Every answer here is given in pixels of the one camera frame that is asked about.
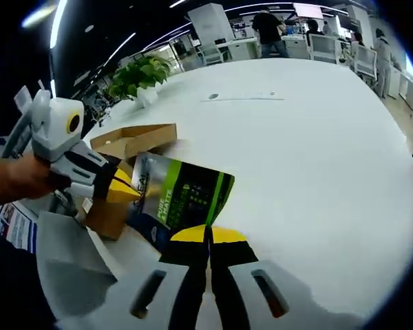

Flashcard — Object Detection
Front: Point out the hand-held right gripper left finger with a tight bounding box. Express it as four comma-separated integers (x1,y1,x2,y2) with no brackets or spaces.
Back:
53,225,211,330

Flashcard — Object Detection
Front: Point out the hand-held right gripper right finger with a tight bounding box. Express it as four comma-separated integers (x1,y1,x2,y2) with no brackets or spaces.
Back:
209,225,366,330

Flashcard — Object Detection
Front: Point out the brown cardboard shoe box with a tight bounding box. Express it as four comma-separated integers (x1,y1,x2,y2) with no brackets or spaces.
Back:
76,122,178,241

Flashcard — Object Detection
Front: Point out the black green soft pouch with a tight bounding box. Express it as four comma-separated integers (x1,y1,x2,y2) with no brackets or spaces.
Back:
130,152,235,228

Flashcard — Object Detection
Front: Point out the person's left hand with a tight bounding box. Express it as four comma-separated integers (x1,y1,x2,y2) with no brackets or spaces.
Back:
0,151,73,204

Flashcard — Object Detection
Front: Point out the grey mesh office chair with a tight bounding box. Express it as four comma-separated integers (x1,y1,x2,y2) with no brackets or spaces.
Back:
36,209,120,319

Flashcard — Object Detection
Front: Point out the potted green plant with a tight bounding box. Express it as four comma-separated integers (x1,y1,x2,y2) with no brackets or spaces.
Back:
105,56,173,107

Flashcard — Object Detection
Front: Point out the white office chair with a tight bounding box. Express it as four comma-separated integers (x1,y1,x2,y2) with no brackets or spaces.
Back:
354,44,379,78
198,43,226,66
309,33,341,65

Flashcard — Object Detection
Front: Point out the blue white wall poster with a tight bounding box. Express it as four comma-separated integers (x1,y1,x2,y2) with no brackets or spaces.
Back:
0,201,39,254

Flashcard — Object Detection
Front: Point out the table cable tray cover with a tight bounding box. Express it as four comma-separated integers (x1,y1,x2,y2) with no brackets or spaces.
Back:
200,89,286,103

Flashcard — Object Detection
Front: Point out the large wall display screen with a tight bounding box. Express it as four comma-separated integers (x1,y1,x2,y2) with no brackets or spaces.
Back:
293,2,324,20

